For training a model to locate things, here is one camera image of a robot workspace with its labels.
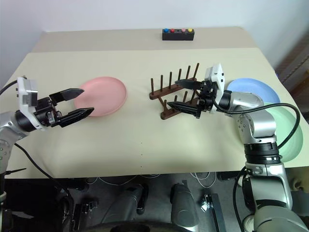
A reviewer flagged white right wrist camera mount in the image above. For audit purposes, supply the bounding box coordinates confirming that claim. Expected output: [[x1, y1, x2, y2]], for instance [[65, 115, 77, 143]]
[[204, 62, 226, 114]]

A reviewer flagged cream table cloth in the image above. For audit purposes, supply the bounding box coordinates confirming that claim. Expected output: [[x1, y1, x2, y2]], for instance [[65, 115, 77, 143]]
[[0, 47, 309, 180]]

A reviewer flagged black button box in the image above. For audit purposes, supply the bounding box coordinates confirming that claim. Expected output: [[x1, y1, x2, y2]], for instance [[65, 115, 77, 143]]
[[162, 28, 195, 42]]

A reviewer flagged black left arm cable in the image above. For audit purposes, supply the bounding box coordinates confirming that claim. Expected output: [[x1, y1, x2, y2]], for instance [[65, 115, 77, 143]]
[[0, 80, 73, 218]]

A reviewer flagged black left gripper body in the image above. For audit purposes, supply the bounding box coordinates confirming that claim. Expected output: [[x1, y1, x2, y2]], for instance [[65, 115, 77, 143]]
[[35, 96, 62, 128]]

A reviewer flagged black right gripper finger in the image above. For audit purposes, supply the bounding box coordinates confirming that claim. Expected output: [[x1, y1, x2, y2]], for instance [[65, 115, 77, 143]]
[[175, 79, 203, 90], [167, 101, 202, 119]]

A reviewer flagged light blue plastic plate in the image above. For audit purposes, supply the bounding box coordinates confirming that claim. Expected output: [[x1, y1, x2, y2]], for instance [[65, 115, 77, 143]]
[[227, 77, 281, 103]]

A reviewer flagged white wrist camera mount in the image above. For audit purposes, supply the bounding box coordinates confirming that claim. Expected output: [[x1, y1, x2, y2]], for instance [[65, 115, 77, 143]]
[[15, 76, 48, 132], [204, 62, 226, 114]]

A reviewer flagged dark grey rounded shell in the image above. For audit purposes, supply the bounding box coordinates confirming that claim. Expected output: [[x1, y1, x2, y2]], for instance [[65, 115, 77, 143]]
[[102, 183, 149, 224], [170, 183, 200, 228]]

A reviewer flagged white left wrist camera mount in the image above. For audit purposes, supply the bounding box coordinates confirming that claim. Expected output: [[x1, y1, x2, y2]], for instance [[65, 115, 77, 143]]
[[15, 76, 48, 132]]

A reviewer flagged pink red plastic plate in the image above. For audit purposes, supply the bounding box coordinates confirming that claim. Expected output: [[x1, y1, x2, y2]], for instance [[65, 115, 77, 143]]
[[73, 76, 128, 118]]

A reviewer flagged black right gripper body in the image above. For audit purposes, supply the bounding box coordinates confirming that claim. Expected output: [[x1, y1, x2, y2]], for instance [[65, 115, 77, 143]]
[[196, 81, 219, 114]]

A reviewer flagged black metal bar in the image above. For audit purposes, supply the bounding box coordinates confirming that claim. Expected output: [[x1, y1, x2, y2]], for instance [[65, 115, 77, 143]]
[[200, 193, 227, 232]]

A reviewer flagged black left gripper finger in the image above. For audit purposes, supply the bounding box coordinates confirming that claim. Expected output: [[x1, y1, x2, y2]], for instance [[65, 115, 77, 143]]
[[52, 107, 95, 128], [49, 88, 85, 102]]

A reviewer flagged brown wooden dish rack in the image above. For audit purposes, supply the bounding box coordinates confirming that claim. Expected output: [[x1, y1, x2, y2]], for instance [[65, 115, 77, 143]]
[[149, 62, 206, 120]]

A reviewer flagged light green plastic plate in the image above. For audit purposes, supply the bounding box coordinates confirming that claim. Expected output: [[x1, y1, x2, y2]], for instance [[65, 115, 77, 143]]
[[264, 102, 304, 163]]

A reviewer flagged black clamp device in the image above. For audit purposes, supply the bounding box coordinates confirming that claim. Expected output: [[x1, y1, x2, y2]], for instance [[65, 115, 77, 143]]
[[72, 197, 99, 224]]

